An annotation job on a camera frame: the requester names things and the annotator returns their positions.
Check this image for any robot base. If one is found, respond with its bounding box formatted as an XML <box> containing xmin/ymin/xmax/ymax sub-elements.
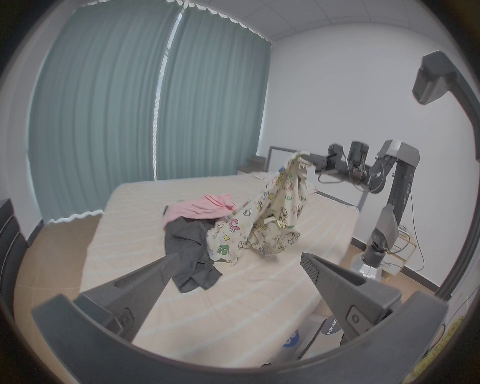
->
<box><xmin>277</xmin><ymin>259</ymin><xmax>387</xmax><ymax>362</ymax></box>

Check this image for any pink garment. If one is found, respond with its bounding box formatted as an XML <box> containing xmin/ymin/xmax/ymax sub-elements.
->
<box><xmin>164</xmin><ymin>193</ymin><xmax>238</xmax><ymax>229</ymax></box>

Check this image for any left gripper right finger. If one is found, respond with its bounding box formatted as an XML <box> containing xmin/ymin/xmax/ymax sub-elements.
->
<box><xmin>300</xmin><ymin>252</ymin><xmax>404</xmax><ymax>343</ymax></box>

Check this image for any black garment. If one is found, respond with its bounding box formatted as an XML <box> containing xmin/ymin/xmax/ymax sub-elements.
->
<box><xmin>165</xmin><ymin>217</ymin><xmax>223</xmax><ymax>294</ymax></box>

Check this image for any grey bedside table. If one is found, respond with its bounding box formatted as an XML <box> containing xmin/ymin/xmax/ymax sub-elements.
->
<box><xmin>239</xmin><ymin>157</ymin><xmax>268</xmax><ymax>175</ymax></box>

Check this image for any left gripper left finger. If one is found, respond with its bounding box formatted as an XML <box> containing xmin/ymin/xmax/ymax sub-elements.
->
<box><xmin>74</xmin><ymin>253</ymin><xmax>181</xmax><ymax>343</ymax></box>

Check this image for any white printed pyjama top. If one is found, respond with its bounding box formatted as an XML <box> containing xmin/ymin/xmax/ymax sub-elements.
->
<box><xmin>206</xmin><ymin>151</ymin><xmax>313</xmax><ymax>267</ymax></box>

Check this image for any black chest of drawers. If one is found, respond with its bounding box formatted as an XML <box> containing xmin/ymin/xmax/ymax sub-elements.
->
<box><xmin>0</xmin><ymin>199</ymin><xmax>31</xmax><ymax>319</ymax></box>

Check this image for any bed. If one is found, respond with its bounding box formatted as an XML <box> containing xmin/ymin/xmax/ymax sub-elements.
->
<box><xmin>79</xmin><ymin>145</ymin><xmax>366</xmax><ymax>370</ymax></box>

